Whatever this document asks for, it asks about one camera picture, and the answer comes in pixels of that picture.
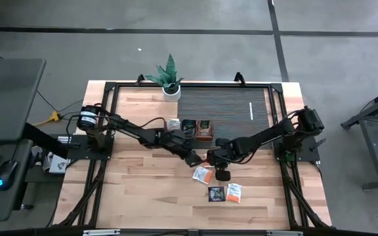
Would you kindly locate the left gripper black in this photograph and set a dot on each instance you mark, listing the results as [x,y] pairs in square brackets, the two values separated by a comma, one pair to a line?
[189,150]

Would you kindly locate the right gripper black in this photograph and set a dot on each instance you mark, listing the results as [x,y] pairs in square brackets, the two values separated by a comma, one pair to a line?
[222,152]

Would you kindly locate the purple tea packet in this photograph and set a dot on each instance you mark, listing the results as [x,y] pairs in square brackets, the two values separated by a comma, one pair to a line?
[216,194]
[189,126]

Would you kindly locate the brown tea packet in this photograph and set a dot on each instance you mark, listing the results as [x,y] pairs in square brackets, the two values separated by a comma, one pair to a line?
[204,128]

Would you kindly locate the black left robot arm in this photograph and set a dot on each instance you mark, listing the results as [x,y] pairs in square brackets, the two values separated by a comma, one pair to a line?
[133,128]

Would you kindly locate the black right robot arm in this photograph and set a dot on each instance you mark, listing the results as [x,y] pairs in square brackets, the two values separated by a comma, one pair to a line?
[264,136]

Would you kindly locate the wooden three-compartment tray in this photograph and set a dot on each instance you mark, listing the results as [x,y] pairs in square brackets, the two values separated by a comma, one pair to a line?
[205,138]

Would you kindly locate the dark ribbed mat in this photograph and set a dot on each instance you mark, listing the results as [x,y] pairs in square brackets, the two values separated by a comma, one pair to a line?
[225,105]

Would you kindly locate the white strip label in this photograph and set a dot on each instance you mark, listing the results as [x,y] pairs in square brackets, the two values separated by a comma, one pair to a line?
[250,111]

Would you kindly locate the snake plant in white pot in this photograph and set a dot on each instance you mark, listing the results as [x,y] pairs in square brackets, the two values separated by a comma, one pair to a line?
[171,95]

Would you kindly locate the white cardboard box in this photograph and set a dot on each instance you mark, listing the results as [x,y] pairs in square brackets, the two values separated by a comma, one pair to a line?
[57,165]

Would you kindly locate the black desk base bar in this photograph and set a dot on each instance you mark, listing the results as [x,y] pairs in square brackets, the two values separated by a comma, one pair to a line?
[44,141]

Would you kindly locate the black computer mouse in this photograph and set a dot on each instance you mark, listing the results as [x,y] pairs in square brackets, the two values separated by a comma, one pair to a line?
[7,175]

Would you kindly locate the grey desk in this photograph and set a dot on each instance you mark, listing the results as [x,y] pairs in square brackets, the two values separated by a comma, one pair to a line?
[8,98]

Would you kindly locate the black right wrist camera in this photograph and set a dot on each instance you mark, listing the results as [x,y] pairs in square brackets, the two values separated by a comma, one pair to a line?
[222,175]

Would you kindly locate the black aluminium table frame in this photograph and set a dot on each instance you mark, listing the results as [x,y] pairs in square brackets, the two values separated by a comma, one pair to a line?
[208,84]

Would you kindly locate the black frame clamp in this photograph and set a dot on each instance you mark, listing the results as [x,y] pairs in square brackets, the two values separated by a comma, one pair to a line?
[239,74]
[140,76]

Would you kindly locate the silver metal bracket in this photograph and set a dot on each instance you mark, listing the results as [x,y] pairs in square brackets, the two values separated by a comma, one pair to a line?
[284,233]
[100,232]

